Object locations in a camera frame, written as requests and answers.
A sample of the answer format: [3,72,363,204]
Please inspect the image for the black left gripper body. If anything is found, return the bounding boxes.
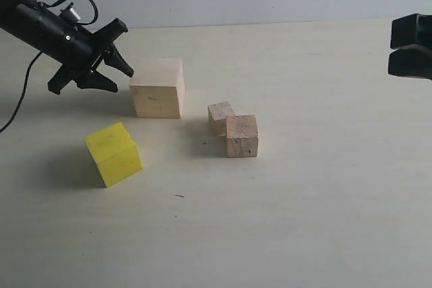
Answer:
[16,5,128,94]

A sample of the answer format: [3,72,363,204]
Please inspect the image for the large light wooden cube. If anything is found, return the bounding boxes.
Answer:
[130,58,185,119]

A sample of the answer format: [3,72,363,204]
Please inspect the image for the yellow cube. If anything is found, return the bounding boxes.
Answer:
[84,122,143,188]

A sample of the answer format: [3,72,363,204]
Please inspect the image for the medium small wooden cube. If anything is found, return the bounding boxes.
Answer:
[226,115,259,158]

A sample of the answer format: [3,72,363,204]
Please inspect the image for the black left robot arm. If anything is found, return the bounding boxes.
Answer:
[1,0,134,94]

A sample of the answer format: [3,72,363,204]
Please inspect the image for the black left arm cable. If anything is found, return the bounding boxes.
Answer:
[0,0,99,133]

